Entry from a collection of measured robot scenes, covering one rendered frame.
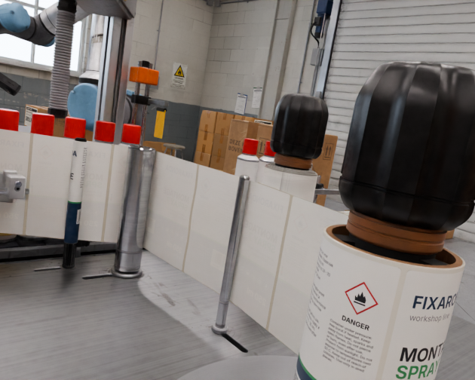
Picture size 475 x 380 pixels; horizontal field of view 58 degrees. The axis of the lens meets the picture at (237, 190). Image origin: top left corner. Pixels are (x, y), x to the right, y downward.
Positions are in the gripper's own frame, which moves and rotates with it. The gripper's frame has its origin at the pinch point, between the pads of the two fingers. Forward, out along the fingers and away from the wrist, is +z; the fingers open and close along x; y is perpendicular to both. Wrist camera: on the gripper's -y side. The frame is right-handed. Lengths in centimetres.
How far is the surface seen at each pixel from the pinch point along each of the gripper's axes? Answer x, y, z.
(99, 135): 68, -4, 12
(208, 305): 93, -7, 39
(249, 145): 69, -39, 12
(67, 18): 64, 0, -9
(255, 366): 107, -2, 42
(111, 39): 60, -10, -8
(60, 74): 61, 0, 1
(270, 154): 69, -45, 14
